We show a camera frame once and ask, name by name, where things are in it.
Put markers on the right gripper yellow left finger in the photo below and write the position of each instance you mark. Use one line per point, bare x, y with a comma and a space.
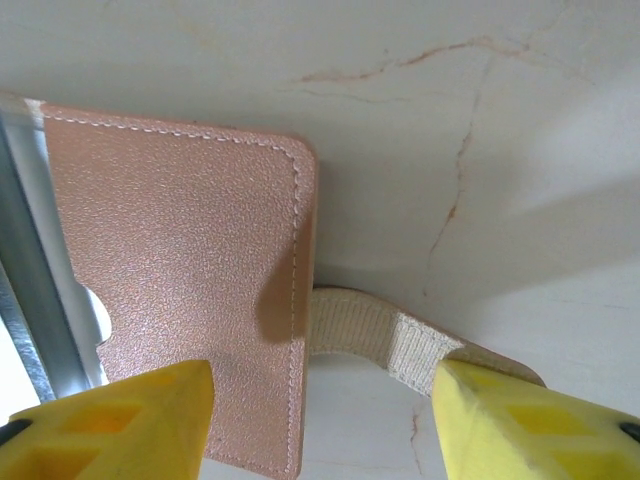
100, 440

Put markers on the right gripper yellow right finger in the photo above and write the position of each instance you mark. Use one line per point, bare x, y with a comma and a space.
525, 435

